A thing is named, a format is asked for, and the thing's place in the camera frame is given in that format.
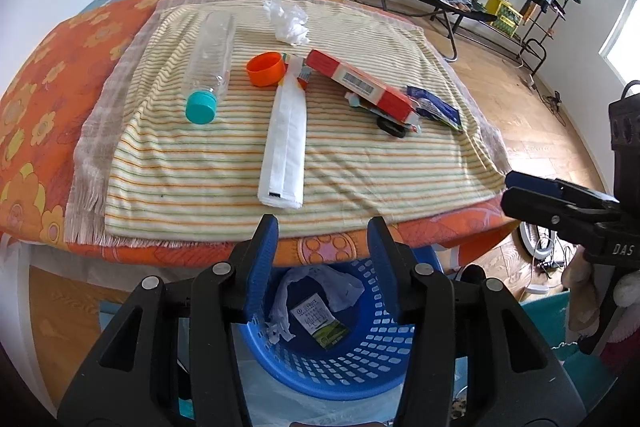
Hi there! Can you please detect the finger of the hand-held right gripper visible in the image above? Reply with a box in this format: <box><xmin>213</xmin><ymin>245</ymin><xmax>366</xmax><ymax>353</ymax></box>
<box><xmin>501</xmin><ymin>187</ymin><xmax>621</xmax><ymax>249</ymax></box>
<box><xmin>505</xmin><ymin>171</ymin><xmax>618</xmax><ymax>208</ymax></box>

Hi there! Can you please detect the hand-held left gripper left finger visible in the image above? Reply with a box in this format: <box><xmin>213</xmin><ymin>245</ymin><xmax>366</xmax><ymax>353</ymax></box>
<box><xmin>57</xmin><ymin>214</ymin><xmax>279</xmax><ymax>427</ymax></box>

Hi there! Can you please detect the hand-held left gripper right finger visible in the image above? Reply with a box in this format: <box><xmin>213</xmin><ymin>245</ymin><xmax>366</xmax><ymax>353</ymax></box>
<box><xmin>366</xmin><ymin>216</ymin><xmax>586</xmax><ymax>427</ymax></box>

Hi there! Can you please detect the blue plastic basket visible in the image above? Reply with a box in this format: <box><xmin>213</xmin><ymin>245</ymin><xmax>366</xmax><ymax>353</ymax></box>
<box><xmin>235</xmin><ymin>257</ymin><xmax>446</xmax><ymax>403</ymax></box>

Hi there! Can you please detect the long white carton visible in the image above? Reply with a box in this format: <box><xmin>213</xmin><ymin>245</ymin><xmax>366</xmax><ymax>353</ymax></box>
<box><xmin>257</xmin><ymin>56</ymin><xmax>312</xmax><ymax>209</ymax></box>

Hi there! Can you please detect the blue snack wrapper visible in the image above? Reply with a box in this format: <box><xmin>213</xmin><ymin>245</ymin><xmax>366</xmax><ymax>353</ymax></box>
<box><xmin>406</xmin><ymin>86</ymin><xmax>461</xmax><ymax>131</ymax></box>

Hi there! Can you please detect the black round lid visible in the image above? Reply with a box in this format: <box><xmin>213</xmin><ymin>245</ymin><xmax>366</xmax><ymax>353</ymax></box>
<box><xmin>376</xmin><ymin>116</ymin><xmax>408</xmax><ymax>138</ymax></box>

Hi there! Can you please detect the clear plastic bottle teal cap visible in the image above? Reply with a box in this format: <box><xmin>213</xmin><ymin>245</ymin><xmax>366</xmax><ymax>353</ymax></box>
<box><xmin>185</xmin><ymin>13</ymin><xmax>236</xmax><ymax>125</ymax></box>

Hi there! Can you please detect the white tissue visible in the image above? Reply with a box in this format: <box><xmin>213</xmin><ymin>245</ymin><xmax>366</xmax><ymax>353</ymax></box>
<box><xmin>263</xmin><ymin>0</ymin><xmax>310</xmax><ymax>46</ymax></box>

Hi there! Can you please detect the person's right forearm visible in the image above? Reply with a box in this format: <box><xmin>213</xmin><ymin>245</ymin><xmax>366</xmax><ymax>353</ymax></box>
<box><xmin>602</xmin><ymin>341</ymin><xmax>640</xmax><ymax>375</ymax></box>

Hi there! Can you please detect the person's right hand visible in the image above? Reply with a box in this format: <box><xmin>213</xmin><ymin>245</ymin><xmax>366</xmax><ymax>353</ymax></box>
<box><xmin>616</xmin><ymin>271</ymin><xmax>640</xmax><ymax>344</ymax></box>

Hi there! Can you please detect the white plastic bag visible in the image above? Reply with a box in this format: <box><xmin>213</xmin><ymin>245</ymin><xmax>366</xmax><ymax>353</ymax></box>
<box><xmin>267</xmin><ymin>268</ymin><xmax>365</xmax><ymax>343</ymax></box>

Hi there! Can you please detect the green and white packet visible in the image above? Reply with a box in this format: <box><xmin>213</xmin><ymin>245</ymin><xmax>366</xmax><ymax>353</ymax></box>
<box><xmin>290</xmin><ymin>293</ymin><xmax>349</xmax><ymax>350</ymax></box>

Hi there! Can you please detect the black shoe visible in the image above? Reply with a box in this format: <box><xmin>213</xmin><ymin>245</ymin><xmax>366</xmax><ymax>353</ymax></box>
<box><xmin>461</xmin><ymin>263</ymin><xmax>487</xmax><ymax>289</ymax></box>

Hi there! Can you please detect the striped yellow cloth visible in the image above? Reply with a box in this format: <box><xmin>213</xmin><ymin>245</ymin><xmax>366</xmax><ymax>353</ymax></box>
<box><xmin>102</xmin><ymin>0</ymin><xmax>506</xmax><ymax>240</ymax></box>

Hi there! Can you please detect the teal floor mat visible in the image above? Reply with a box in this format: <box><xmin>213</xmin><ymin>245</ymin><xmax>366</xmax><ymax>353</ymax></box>
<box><xmin>520</xmin><ymin>291</ymin><xmax>616</xmax><ymax>408</ymax></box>

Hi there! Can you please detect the window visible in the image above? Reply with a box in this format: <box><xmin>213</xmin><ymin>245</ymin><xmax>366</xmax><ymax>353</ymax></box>
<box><xmin>599</xmin><ymin>0</ymin><xmax>640</xmax><ymax>85</ymax></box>

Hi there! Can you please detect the yellow crate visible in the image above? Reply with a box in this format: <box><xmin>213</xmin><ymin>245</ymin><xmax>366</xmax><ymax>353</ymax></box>
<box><xmin>482</xmin><ymin>0</ymin><xmax>526</xmax><ymax>38</ymax></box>

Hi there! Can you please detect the beige fringed towel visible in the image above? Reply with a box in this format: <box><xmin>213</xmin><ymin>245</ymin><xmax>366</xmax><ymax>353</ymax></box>
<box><xmin>65</xmin><ymin>0</ymin><xmax>511</xmax><ymax>248</ymax></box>

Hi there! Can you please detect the orange floral blanket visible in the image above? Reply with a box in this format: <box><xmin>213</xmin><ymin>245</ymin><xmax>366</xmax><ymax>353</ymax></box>
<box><xmin>0</xmin><ymin>0</ymin><xmax>516</xmax><ymax>265</ymax></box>

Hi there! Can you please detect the white round ring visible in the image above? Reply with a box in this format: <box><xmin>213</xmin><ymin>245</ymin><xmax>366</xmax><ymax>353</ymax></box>
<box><xmin>517</xmin><ymin>222</ymin><xmax>551</xmax><ymax>264</ymax></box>

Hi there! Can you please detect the black floor cable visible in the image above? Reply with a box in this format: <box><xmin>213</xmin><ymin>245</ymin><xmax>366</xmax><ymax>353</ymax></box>
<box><xmin>540</xmin><ymin>91</ymin><xmax>567</xmax><ymax>128</ymax></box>

